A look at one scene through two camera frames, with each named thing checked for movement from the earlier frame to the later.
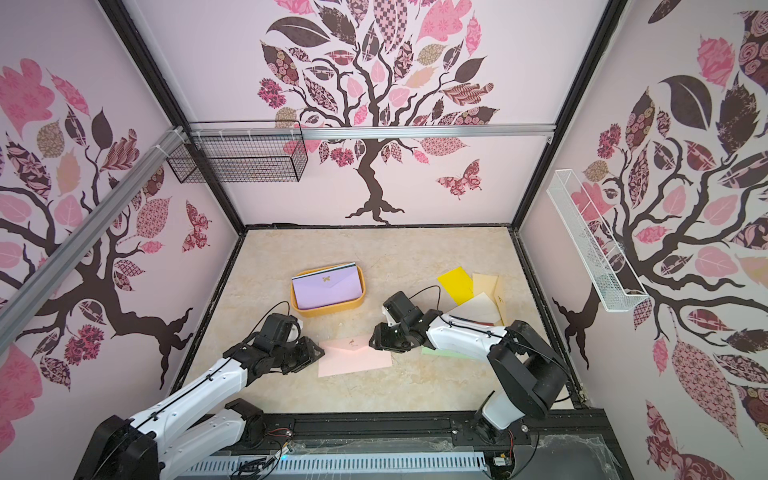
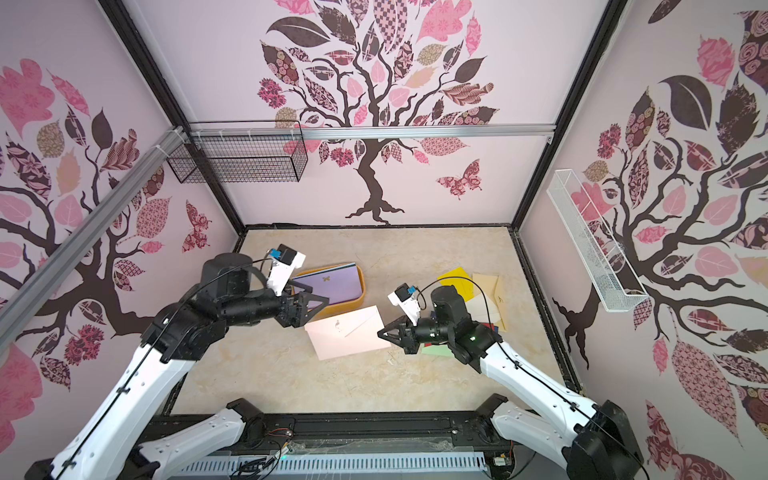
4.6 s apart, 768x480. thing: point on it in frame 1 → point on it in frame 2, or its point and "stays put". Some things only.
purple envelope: [327, 287] stays put
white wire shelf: [614, 290] stays put
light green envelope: [439, 352] stays put
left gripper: [306, 345] → [298, 316]
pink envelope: [351, 355] → [351, 333]
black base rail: [425, 433] stays put
